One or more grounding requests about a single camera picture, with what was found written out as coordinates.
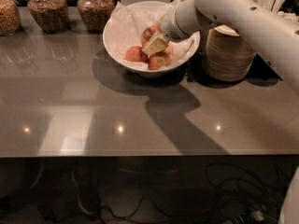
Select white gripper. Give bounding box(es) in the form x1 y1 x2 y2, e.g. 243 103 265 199
142 8 190 55

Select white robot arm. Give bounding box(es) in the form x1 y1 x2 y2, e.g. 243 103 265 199
143 0 299 92

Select right hidden apple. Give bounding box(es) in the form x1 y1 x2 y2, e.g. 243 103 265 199
164 43 172 55

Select front yellow red apple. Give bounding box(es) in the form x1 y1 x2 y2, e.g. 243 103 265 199
148 51 171 70

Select left red apple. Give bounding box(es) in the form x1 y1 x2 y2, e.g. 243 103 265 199
125 46 148 63

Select white ceramic bowl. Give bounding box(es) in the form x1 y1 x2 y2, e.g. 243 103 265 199
102 0 201 78

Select white paper bowl liner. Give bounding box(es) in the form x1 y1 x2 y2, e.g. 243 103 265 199
106 0 195 71

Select rear stack of paper bowls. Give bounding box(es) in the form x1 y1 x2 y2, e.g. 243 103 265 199
198 30 209 54

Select stack of paper bowls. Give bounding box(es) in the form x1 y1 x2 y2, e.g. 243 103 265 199
198 30 209 54
203 25 256 82

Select right glass jar of grains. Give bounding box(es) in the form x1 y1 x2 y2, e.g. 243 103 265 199
77 0 115 34

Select glass jar of grains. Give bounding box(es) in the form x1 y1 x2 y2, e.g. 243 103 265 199
77 0 115 34
27 0 69 34
0 0 21 35

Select front stack of paper bowls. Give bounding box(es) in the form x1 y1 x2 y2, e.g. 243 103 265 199
203 25 256 82

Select middle glass jar of grains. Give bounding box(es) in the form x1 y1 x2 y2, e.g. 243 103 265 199
27 0 69 34

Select left glass jar of grains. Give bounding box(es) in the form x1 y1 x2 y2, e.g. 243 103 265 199
0 0 21 35

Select white cable under table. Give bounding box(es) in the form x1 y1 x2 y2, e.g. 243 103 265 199
71 170 97 214

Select black cables under table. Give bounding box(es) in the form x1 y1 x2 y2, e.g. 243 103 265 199
102 163 293 224

